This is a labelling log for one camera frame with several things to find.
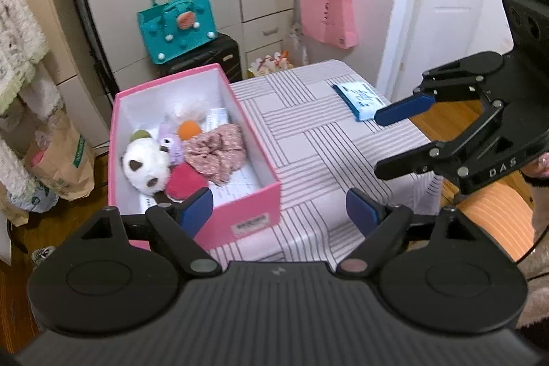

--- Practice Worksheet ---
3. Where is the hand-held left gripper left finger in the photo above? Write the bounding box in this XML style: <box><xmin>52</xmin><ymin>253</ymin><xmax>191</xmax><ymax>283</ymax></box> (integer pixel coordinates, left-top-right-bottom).
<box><xmin>81</xmin><ymin>186</ymin><xmax>221</xmax><ymax>278</ymax></box>

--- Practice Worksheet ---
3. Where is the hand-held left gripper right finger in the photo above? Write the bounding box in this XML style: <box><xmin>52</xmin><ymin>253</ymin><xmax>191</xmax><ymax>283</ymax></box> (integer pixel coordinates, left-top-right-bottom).
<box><xmin>336</xmin><ymin>187</ymin><xmax>478</xmax><ymax>278</ymax></box>

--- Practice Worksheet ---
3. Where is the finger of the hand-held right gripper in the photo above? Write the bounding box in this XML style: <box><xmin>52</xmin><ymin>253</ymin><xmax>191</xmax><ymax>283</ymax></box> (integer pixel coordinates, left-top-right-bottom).
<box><xmin>373</xmin><ymin>51</ymin><xmax>506</xmax><ymax>127</ymax></box>
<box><xmin>374</xmin><ymin>104</ymin><xmax>503</xmax><ymax>181</ymax></box>

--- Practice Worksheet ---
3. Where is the pink fluffy plush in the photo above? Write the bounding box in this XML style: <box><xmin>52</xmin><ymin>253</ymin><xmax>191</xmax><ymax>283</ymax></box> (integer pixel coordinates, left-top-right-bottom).
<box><xmin>165</xmin><ymin>162</ymin><xmax>211</xmax><ymax>199</ymax></box>

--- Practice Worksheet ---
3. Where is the pink floral scrunchie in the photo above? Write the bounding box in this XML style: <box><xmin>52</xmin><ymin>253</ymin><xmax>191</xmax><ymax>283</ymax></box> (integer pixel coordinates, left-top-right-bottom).
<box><xmin>184</xmin><ymin>123</ymin><xmax>247</xmax><ymax>183</ymax></box>

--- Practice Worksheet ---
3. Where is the pink cardboard box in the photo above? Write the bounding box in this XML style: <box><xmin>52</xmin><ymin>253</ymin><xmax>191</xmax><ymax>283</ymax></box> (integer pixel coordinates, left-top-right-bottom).
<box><xmin>107</xmin><ymin>63</ymin><xmax>281</xmax><ymax>252</ymax></box>

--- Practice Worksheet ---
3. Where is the purple plush toy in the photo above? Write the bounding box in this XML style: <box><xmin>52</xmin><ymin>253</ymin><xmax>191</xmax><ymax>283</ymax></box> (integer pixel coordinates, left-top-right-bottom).
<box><xmin>156</xmin><ymin>121</ymin><xmax>185</xmax><ymax>165</ymax></box>

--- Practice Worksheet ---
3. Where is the white round plush toy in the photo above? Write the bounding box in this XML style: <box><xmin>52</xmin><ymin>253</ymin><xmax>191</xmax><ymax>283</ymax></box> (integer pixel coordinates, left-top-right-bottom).
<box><xmin>120</xmin><ymin>137</ymin><xmax>172</xmax><ymax>195</ymax></box>

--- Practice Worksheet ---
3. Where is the orange makeup sponge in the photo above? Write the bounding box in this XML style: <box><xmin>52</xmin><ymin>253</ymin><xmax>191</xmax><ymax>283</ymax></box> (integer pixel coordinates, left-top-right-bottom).
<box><xmin>178</xmin><ymin>121</ymin><xmax>202</xmax><ymax>140</ymax></box>

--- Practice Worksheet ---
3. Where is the white tissue pack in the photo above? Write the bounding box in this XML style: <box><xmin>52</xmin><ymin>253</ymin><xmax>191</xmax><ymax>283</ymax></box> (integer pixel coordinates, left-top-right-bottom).
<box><xmin>206</xmin><ymin>107</ymin><xmax>228</xmax><ymax>131</ymax></box>

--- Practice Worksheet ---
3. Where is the white mesh bath pouf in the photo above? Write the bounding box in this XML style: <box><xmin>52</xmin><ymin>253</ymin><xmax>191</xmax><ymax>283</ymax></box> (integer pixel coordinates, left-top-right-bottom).
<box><xmin>172</xmin><ymin>98</ymin><xmax>207</xmax><ymax>122</ymax></box>

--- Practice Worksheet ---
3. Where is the person's right hand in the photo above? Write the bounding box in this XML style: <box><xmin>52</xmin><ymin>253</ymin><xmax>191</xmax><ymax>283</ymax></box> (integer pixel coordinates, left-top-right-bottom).
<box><xmin>524</xmin><ymin>152</ymin><xmax>549</xmax><ymax>189</ymax></box>

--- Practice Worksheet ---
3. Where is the blue wet wipes pack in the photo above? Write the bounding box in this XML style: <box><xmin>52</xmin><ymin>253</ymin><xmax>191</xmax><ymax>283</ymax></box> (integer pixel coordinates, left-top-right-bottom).
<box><xmin>332</xmin><ymin>82</ymin><xmax>387</xmax><ymax>122</ymax></box>

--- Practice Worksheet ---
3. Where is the striped tablecloth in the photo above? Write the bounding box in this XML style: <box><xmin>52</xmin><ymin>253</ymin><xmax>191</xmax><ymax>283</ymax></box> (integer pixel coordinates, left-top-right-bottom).
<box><xmin>210</xmin><ymin>59</ymin><xmax>442</xmax><ymax>264</ymax></box>

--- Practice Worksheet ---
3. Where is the white door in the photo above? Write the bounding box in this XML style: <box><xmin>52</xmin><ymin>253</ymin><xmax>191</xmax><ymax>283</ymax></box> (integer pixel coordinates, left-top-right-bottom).
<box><xmin>377</xmin><ymin>0</ymin><xmax>507</xmax><ymax>105</ymax></box>

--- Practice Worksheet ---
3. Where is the orange ribbed cushion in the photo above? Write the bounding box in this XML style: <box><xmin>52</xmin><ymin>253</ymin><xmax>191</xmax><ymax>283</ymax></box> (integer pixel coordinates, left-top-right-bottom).
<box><xmin>463</xmin><ymin>186</ymin><xmax>533</xmax><ymax>259</ymax></box>

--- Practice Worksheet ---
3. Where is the pink tote bag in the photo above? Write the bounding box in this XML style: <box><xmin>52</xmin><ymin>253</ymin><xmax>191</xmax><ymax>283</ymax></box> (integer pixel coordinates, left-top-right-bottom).
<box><xmin>299</xmin><ymin>0</ymin><xmax>359</xmax><ymax>49</ymax></box>

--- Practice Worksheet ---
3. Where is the brown paper bag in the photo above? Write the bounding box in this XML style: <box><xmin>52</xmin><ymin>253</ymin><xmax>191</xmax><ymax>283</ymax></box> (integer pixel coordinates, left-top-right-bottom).
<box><xmin>23</xmin><ymin>109</ymin><xmax>95</xmax><ymax>201</ymax></box>
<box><xmin>0</xmin><ymin>186</ymin><xmax>28</xmax><ymax>226</ymax></box>

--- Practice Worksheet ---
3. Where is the clear plastic bag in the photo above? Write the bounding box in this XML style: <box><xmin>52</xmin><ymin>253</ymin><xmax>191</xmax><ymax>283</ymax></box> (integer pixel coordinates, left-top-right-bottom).
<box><xmin>249</xmin><ymin>51</ymin><xmax>294</xmax><ymax>77</ymax></box>

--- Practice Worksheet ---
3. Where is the black suitcase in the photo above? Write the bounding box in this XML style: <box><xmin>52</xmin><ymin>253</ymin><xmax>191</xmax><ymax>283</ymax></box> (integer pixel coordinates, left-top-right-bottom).
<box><xmin>156</xmin><ymin>34</ymin><xmax>241</xmax><ymax>84</ymax></box>

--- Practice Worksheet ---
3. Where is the blue white plastic bag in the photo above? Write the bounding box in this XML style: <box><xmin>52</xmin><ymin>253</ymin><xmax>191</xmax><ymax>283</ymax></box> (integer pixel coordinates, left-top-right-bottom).
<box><xmin>13</xmin><ymin>177</ymin><xmax>58</xmax><ymax>213</ymax></box>

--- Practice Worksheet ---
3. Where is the beige sneaker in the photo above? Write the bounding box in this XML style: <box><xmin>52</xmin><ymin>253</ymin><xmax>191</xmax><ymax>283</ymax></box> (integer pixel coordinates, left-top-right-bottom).
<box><xmin>32</xmin><ymin>246</ymin><xmax>56</xmax><ymax>264</ymax></box>

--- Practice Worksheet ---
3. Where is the person's fuzzy brown clothing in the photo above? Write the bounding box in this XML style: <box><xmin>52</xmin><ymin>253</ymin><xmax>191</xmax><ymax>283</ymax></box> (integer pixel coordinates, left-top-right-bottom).
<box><xmin>512</xmin><ymin>186</ymin><xmax>549</xmax><ymax>332</ymax></box>

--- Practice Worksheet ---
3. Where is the teal felt handbag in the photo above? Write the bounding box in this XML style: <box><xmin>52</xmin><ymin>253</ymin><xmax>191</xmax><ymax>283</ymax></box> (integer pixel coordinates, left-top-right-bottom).
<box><xmin>137</xmin><ymin>0</ymin><xmax>217</xmax><ymax>64</ymax></box>

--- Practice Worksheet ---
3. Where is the cream fleece robe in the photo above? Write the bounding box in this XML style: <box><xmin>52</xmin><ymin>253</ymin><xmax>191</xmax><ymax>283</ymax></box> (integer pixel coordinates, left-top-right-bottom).
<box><xmin>0</xmin><ymin>0</ymin><xmax>50</xmax><ymax>114</ymax></box>

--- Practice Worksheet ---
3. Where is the black cable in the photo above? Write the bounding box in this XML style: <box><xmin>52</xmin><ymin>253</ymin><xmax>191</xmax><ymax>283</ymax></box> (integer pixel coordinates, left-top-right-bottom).
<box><xmin>517</xmin><ymin>226</ymin><xmax>549</xmax><ymax>264</ymax></box>

